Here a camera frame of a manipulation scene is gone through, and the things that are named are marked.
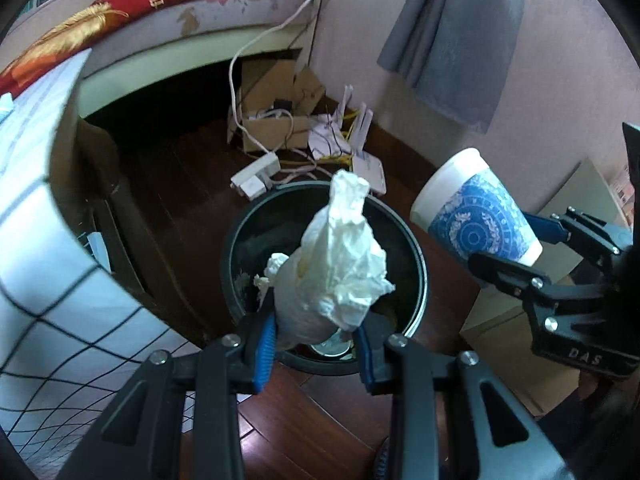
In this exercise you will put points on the white wifi router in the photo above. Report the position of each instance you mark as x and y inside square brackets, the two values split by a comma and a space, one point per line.
[327, 135]

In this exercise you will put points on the black trash bin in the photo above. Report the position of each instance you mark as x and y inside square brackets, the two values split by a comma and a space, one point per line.
[250, 240]

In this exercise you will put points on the white blue patterned paper cup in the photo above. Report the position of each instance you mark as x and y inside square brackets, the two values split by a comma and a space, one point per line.
[475, 210]

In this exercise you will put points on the crumpled white paper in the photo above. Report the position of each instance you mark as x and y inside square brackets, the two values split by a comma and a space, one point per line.
[272, 272]

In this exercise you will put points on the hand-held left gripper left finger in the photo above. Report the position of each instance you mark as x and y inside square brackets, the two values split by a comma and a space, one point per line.
[265, 355]

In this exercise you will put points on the grey curtain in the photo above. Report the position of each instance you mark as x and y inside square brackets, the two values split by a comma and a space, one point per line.
[460, 30]

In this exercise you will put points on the flat cardboard sheet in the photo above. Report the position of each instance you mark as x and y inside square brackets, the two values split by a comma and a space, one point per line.
[582, 195]
[505, 355]

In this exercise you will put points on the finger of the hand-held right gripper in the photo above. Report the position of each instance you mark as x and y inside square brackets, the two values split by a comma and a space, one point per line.
[547, 227]
[505, 272]

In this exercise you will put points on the white power strip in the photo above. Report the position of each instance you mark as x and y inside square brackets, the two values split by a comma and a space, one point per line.
[255, 175]

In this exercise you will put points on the bed with red-yellow quilt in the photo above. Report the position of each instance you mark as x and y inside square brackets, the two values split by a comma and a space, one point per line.
[100, 5]

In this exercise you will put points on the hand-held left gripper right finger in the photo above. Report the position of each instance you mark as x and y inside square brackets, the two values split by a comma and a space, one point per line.
[365, 360]

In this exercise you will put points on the bed mattress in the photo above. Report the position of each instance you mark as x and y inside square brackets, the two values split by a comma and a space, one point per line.
[220, 10]

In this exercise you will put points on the metal can lid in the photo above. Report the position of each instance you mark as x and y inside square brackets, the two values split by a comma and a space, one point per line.
[330, 347]

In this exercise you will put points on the open cardboard box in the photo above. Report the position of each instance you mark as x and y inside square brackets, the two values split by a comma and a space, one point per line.
[272, 90]

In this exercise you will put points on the white plastic bag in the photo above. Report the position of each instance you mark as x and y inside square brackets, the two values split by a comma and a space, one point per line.
[335, 260]

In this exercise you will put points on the wooden table frame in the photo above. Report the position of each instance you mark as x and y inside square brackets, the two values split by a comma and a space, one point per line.
[105, 200]

